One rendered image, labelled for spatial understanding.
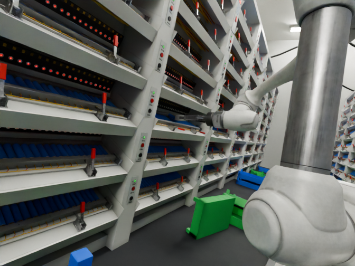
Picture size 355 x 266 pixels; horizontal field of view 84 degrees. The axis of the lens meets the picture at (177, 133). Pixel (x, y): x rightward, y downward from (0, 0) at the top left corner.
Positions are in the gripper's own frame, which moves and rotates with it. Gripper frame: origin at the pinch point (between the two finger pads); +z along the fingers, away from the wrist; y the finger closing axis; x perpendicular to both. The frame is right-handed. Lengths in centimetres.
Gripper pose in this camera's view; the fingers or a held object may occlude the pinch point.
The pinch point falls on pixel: (181, 117)
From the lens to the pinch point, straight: 113.4
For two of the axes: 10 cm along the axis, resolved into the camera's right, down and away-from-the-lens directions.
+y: -5.1, -0.7, -8.6
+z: -8.5, -0.8, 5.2
